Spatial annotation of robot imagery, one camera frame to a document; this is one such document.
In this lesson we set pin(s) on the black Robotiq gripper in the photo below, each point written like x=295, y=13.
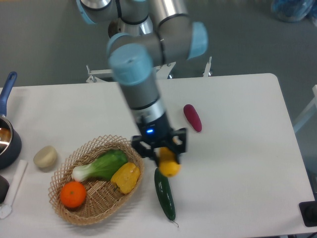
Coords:
x=153, y=133

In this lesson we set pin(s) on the woven wicker basket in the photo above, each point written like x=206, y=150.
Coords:
x=102, y=199

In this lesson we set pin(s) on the orange fruit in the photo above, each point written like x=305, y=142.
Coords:
x=73, y=194

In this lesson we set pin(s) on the dark round object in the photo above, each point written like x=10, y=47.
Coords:
x=4, y=187

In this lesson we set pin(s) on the dark green cucumber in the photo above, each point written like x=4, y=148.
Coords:
x=164, y=195

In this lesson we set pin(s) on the green bok choy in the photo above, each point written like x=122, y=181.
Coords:
x=104, y=167

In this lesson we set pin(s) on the purple sweet potato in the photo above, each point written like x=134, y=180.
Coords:
x=192, y=117

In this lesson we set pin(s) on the white rolled cloth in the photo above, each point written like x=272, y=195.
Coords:
x=6, y=207

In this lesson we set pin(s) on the white metal base frame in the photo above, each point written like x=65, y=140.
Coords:
x=162, y=72

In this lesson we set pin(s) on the beige potato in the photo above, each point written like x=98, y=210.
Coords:
x=46, y=157

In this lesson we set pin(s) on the blue plastic bag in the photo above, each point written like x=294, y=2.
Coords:
x=292, y=10

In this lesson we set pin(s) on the black device at edge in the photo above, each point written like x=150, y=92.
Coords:
x=308, y=211

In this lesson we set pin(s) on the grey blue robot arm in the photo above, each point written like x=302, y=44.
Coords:
x=154, y=33

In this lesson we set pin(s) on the white frame at right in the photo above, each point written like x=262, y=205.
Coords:
x=305, y=115

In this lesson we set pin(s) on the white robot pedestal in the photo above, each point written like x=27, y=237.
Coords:
x=119, y=26

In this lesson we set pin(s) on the yellow bell pepper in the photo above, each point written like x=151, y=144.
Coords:
x=126, y=177

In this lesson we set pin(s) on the blue handled saucepan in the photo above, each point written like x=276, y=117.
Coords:
x=10, y=141

